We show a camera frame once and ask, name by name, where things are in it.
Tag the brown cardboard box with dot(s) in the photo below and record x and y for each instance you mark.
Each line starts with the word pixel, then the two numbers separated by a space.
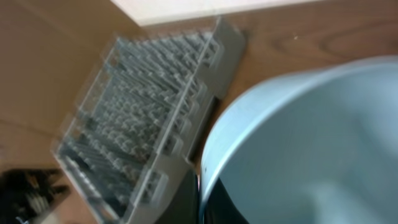
pixel 48 51

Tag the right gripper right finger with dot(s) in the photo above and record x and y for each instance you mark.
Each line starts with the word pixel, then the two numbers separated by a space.
pixel 220 209

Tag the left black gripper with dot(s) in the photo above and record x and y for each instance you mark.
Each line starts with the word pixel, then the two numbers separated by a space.
pixel 26 194

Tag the light blue bowl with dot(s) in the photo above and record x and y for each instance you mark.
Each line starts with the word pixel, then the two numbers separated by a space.
pixel 317 146

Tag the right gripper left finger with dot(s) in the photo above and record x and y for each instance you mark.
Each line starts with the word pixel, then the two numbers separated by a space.
pixel 183 208

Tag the grey plastic dishwasher rack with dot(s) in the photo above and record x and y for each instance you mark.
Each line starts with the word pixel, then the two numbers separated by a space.
pixel 129 144

